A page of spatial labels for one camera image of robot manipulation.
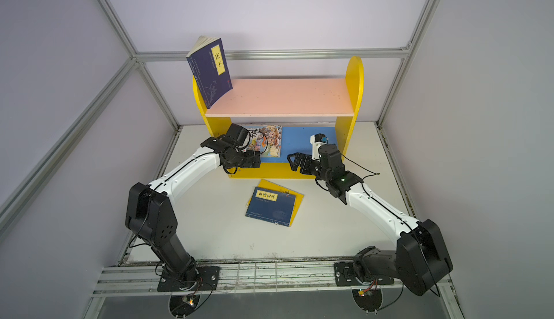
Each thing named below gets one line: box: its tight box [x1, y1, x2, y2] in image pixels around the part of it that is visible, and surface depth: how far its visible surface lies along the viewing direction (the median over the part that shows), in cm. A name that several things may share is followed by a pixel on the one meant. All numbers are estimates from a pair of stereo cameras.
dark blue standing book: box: [186, 35, 233, 109], surface depth 66 cm
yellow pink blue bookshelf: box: [192, 57, 365, 179], surface depth 78 cm
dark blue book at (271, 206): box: [245, 186, 297, 227], surface depth 90 cm
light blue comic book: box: [245, 125, 283, 159], surface depth 94 cm
